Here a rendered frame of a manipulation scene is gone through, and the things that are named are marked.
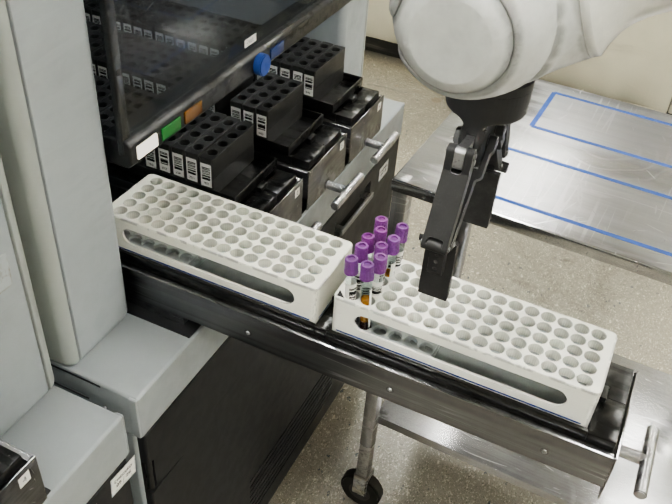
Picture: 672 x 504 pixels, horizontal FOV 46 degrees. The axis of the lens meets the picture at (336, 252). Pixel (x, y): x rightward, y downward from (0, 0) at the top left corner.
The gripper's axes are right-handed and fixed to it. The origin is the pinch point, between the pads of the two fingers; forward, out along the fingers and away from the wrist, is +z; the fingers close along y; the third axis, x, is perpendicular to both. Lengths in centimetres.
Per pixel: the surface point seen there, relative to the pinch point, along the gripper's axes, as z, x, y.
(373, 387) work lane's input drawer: 17.7, 4.8, -6.6
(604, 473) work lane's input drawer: 16.7, -21.1, -6.6
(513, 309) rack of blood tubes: 9.3, -6.8, 4.5
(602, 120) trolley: 12, -7, 62
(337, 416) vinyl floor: 94, 30, 47
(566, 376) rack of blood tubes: 9.3, -14.4, -2.7
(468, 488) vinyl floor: 95, -4, 42
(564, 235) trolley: 12.6, -8.5, 26.2
